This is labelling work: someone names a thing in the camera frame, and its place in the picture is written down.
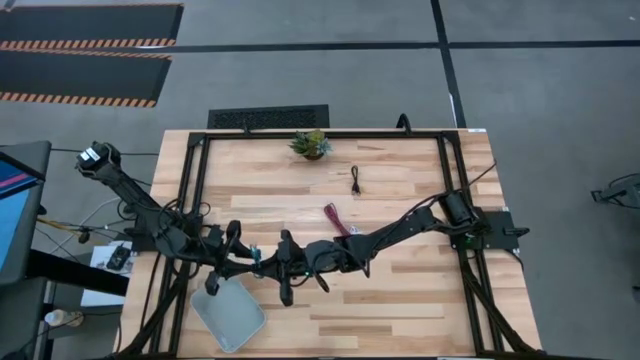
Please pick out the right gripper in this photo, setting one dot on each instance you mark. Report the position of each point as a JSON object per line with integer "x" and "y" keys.
{"x": 290, "y": 260}

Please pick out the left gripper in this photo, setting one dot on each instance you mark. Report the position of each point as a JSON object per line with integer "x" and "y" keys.
{"x": 225, "y": 255}

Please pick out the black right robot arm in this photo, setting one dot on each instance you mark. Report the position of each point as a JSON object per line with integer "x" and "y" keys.
{"x": 390, "y": 232}

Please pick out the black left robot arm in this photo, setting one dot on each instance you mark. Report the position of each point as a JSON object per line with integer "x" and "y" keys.
{"x": 125, "y": 187}

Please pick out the grey plastic tray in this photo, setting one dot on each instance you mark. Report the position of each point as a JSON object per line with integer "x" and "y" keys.
{"x": 230, "y": 320}

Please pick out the black handheld device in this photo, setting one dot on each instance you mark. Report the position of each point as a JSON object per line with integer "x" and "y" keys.
{"x": 119, "y": 257}

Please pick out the potted succulent plant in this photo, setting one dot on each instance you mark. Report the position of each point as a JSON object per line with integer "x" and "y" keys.
{"x": 311, "y": 145}

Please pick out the white paper sheet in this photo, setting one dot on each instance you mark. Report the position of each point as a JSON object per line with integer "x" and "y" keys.
{"x": 99, "y": 255}

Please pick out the black floor vent grate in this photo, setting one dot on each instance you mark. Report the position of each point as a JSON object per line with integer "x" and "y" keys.
{"x": 267, "y": 117}

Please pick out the clear plastic bottle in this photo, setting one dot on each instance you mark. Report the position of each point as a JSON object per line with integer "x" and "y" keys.
{"x": 60, "y": 317}

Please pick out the computer monitor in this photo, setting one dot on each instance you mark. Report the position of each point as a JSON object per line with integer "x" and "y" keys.
{"x": 15, "y": 210}

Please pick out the black hazard-striped floor mat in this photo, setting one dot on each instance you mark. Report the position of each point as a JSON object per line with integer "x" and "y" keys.
{"x": 90, "y": 22}
{"x": 80, "y": 75}

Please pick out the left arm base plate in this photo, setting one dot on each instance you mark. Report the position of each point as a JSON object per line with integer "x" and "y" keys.
{"x": 142, "y": 245}

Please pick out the black aluminium table frame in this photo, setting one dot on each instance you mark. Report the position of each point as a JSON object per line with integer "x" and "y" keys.
{"x": 325, "y": 135}

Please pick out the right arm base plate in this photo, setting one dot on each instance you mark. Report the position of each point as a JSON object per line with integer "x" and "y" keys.
{"x": 500, "y": 225}

